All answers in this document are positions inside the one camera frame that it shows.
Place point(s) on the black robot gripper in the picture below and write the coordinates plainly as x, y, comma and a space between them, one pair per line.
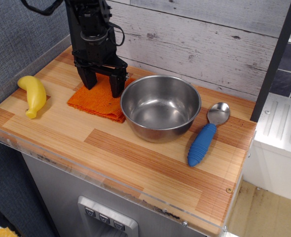
98, 54

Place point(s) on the orange cloth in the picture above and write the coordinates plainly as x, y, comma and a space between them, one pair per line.
98, 101

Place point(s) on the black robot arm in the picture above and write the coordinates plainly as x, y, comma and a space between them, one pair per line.
92, 17

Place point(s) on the silver metal pot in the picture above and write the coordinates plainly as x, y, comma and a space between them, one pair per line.
160, 108

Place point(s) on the yellow plastic banana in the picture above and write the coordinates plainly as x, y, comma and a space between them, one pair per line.
36, 94

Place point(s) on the clear acrylic table edge guard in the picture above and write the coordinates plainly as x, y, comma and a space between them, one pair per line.
186, 219

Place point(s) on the silver toy fridge cabinet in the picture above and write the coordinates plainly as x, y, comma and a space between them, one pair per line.
60, 191

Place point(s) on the silver dispenser button panel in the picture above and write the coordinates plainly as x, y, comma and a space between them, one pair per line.
101, 221

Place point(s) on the yellow object bottom left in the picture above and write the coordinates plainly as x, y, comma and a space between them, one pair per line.
6, 232

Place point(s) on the white ridged appliance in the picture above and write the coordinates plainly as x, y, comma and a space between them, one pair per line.
268, 165

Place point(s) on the blue handled metal spoon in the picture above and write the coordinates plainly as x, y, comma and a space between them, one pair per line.
218, 114

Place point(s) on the black vertical post right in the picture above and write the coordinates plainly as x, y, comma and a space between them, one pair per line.
273, 66

